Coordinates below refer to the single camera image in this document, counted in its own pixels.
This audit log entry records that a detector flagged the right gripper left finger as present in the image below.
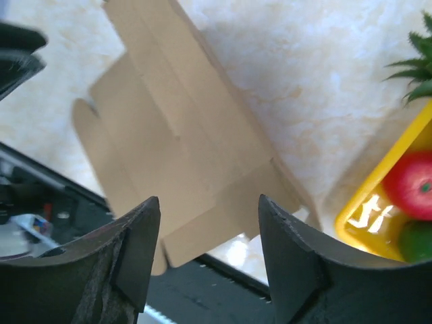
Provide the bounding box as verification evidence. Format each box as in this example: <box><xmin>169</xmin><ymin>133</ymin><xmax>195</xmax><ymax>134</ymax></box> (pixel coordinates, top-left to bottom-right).
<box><xmin>1</xmin><ymin>196</ymin><xmax>161</xmax><ymax>323</ymax></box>

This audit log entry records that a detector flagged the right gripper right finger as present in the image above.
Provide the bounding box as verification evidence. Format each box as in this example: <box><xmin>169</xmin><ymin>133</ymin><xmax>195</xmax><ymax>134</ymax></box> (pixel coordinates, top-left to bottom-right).
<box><xmin>259</xmin><ymin>195</ymin><xmax>431</xmax><ymax>323</ymax></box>

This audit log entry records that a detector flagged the brown cardboard box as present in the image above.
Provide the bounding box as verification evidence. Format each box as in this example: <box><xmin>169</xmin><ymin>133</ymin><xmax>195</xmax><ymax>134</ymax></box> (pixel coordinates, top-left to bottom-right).
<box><xmin>73</xmin><ymin>1</ymin><xmax>311</xmax><ymax>275</ymax></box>

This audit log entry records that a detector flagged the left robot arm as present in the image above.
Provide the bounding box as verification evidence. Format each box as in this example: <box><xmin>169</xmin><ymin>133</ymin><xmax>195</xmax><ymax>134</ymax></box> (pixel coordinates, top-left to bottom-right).
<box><xmin>1</xmin><ymin>22</ymin><xmax>48</xmax><ymax>100</ymax></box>

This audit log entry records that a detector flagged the yellow plastic fruit tray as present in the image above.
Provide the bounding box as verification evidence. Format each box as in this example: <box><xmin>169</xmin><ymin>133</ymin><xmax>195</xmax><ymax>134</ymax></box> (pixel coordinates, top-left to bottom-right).
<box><xmin>334</xmin><ymin>102</ymin><xmax>431</xmax><ymax>262</ymax></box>

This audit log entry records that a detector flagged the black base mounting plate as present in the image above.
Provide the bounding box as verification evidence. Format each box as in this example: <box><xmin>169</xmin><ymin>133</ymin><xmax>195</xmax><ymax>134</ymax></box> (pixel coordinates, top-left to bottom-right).
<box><xmin>0</xmin><ymin>141</ymin><xmax>281</xmax><ymax>324</ymax></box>

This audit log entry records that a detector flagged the green apple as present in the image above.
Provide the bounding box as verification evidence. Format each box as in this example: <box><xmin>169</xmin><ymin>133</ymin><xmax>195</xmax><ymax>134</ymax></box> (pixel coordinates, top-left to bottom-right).
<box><xmin>398</xmin><ymin>221</ymin><xmax>431</xmax><ymax>263</ymax></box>

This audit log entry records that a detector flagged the red apple near front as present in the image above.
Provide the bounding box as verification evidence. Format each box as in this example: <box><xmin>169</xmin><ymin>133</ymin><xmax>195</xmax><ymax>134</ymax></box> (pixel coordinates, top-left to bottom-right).
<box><xmin>381</xmin><ymin>151</ymin><xmax>431</xmax><ymax>221</ymax></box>

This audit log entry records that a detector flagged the toy pineapple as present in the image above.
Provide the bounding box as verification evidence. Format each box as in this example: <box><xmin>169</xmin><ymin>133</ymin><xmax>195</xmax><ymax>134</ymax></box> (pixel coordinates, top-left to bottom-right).
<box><xmin>384</xmin><ymin>10</ymin><xmax>431</xmax><ymax>106</ymax></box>

